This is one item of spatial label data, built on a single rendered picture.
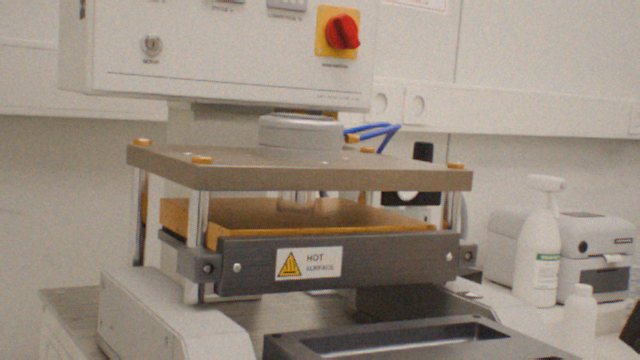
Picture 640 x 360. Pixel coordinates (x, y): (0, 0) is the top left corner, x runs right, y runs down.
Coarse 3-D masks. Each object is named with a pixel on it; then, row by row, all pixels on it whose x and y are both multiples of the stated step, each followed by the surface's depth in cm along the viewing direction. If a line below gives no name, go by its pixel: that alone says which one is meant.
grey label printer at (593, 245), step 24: (504, 216) 167; (576, 216) 158; (600, 216) 161; (504, 240) 166; (576, 240) 152; (600, 240) 156; (624, 240) 160; (504, 264) 166; (576, 264) 153; (600, 264) 157; (624, 264) 161; (600, 288) 157; (624, 288) 161
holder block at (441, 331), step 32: (416, 320) 64; (448, 320) 64; (480, 320) 65; (288, 352) 54; (320, 352) 58; (352, 352) 59; (384, 352) 55; (416, 352) 56; (448, 352) 56; (480, 352) 57; (512, 352) 57; (544, 352) 58
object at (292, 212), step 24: (288, 192) 72; (312, 192) 73; (168, 216) 74; (216, 216) 68; (240, 216) 69; (264, 216) 70; (288, 216) 71; (312, 216) 72; (336, 216) 73; (360, 216) 74; (384, 216) 75; (168, 240) 74; (216, 240) 64
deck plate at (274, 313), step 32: (64, 288) 90; (96, 288) 91; (64, 320) 79; (96, 320) 79; (256, 320) 83; (288, 320) 84; (320, 320) 84; (352, 320) 85; (96, 352) 70; (256, 352) 73
